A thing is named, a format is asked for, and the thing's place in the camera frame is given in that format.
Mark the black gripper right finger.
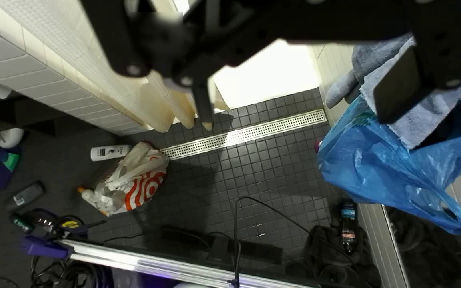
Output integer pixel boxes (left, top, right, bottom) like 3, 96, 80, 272
373, 0, 461, 123

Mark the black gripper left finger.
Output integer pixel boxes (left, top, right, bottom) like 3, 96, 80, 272
80, 0, 199, 87

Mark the blue terry towel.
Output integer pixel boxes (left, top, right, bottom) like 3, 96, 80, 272
323, 0, 461, 151

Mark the white shower curtain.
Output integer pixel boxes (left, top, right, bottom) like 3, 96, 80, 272
0, 0, 215, 133

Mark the white bottle on floor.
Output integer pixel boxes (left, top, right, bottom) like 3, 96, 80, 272
90, 146, 130, 162

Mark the blue plastic bag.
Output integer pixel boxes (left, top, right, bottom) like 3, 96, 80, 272
317, 96, 461, 235

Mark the red white plastic bag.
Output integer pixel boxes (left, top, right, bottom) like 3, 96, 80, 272
77, 143, 170, 216

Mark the metal floor drain strip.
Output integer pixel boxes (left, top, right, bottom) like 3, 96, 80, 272
163, 109, 327, 160

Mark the dark grey bottle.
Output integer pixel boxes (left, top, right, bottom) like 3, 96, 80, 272
11, 183, 45, 208

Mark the black cable on floor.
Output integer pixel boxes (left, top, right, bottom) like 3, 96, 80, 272
232, 195, 312, 285

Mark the aluminium tripod rail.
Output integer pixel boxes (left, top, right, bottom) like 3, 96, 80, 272
21, 237, 317, 288

